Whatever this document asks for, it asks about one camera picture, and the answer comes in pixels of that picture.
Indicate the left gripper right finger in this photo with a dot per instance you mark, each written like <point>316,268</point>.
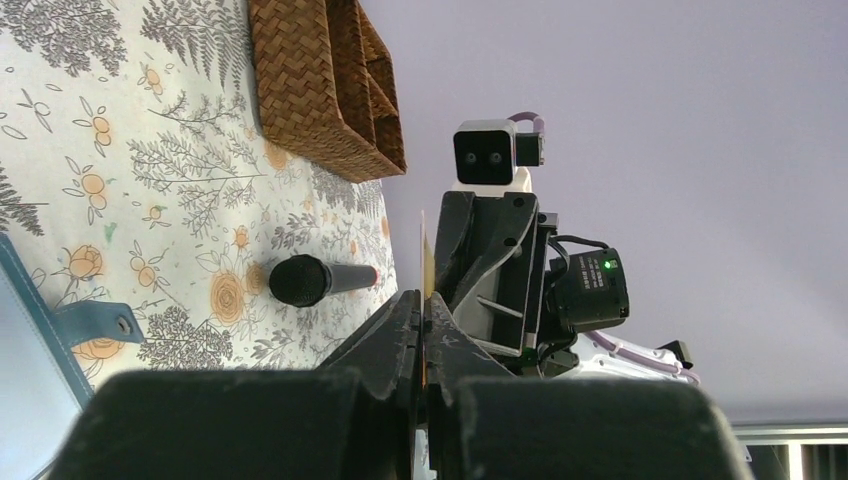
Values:
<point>486,423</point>

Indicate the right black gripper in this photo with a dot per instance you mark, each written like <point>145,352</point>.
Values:
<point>584,290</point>

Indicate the blue card holder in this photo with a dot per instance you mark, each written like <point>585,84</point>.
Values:
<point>43,388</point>

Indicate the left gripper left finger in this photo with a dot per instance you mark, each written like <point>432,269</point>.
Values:
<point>352,417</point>

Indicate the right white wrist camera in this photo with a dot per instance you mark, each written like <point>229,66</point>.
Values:
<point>494,157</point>

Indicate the brown wicker basket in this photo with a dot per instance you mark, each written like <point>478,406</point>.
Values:
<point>326,88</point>

